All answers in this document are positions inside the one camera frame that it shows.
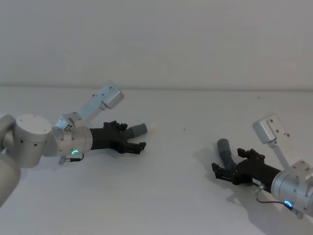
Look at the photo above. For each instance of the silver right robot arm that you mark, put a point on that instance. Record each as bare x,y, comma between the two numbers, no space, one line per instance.
291,186

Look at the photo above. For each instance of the bent grey tube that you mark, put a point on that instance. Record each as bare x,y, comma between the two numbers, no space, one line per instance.
226,151

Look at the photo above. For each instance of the short grey tube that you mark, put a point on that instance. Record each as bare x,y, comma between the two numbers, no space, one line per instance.
138,130

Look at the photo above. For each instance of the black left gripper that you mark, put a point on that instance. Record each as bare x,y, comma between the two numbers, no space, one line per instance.
105,139

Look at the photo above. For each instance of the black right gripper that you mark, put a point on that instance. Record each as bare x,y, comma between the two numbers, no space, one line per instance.
254,172

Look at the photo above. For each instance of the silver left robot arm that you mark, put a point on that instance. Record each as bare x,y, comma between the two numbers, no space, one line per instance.
31,139

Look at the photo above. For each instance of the white table cloth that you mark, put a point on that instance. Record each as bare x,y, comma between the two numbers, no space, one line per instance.
171,191

